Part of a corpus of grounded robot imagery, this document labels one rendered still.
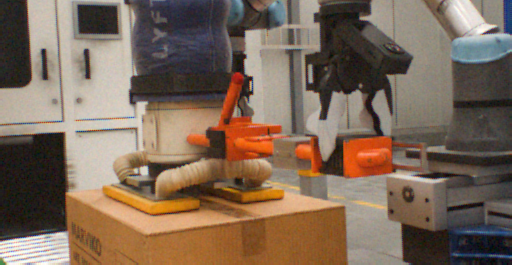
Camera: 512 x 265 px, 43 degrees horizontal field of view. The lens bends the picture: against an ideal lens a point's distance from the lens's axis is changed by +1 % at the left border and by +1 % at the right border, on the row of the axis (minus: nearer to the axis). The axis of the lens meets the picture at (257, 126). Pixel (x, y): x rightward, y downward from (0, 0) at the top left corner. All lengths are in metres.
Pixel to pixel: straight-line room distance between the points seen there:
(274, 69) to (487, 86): 9.84
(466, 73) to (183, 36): 0.57
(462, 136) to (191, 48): 0.57
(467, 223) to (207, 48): 0.61
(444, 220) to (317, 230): 0.23
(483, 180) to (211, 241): 0.54
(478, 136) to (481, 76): 0.12
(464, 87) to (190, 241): 0.62
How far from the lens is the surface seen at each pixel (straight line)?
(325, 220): 1.24
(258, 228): 1.16
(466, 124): 1.34
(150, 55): 1.33
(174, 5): 1.32
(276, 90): 11.10
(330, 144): 0.85
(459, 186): 1.29
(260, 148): 1.05
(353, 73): 0.87
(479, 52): 1.34
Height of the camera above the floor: 1.17
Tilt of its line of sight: 3 degrees down
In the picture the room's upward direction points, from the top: 2 degrees counter-clockwise
